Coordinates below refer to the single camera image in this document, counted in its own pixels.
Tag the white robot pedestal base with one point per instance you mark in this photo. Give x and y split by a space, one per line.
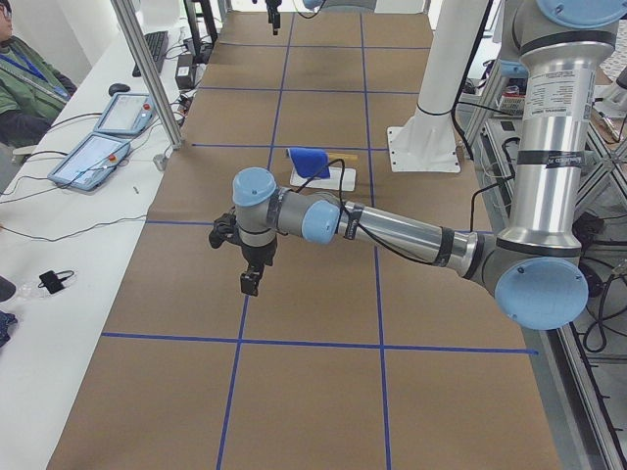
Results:
427 142

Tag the aluminium frame post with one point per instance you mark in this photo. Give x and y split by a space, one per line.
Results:
140 53

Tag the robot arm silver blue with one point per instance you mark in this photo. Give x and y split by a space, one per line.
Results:
531 267
313 8

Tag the lower blue teach pendant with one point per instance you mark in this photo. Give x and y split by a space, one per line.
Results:
90 163

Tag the black keyboard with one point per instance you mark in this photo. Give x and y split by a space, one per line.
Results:
157 42

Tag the upper blue teach pendant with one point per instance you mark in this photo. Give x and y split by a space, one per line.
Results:
127 114

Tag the white towel rack base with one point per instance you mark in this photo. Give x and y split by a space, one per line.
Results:
338 179

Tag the blue teach pendant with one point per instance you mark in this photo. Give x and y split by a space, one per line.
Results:
127 114
90 163

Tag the blue towel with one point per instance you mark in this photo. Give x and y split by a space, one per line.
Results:
309 162

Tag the seated person green jacket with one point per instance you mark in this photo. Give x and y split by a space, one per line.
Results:
33 92

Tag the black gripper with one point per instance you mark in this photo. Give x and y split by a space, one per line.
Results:
272 11
258 254

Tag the black computer mouse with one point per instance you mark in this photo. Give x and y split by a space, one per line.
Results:
118 88

